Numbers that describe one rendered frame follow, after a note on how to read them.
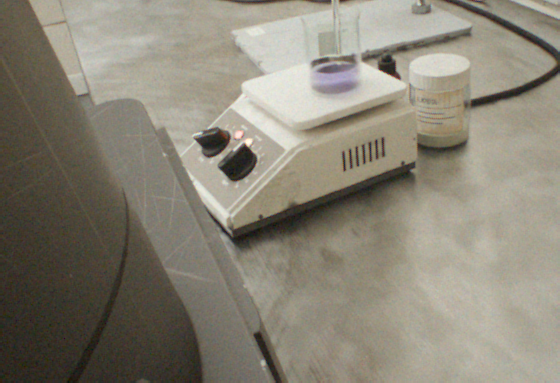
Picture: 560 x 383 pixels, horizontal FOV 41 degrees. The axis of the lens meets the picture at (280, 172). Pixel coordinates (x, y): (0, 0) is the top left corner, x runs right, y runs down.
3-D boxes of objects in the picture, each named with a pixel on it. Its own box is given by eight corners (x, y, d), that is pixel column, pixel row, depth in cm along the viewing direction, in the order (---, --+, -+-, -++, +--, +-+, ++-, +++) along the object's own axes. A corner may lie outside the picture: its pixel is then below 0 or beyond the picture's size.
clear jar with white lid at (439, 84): (412, 124, 80) (410, 53, 77) (470, 124, 79) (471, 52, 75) (408, 150, 75) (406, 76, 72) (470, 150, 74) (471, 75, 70)
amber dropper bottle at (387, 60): (401, 116, 82) (399, 56, 79) (374, 117, 83) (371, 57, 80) (403, 105, 85) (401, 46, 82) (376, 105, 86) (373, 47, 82)
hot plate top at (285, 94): (297, 133, 64) (296, 123, 63) (238, 91, 73) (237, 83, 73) (412, 94, 68) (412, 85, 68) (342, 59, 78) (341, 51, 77)
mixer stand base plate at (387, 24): (270, 80, 96) (269, 72, 95) (228, 37, 113) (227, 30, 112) (475, 32, 103) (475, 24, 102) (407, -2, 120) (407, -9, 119)
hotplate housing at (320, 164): (232, 244, 64) (218, 162, 60) (177, 183, 75) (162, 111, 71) (439, 164, 72) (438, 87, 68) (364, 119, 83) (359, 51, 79)
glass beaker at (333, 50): (295, 94, 70) (286, 9, 66) (338, 76, 72) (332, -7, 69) (338, 111, 65) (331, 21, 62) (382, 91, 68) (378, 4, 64)
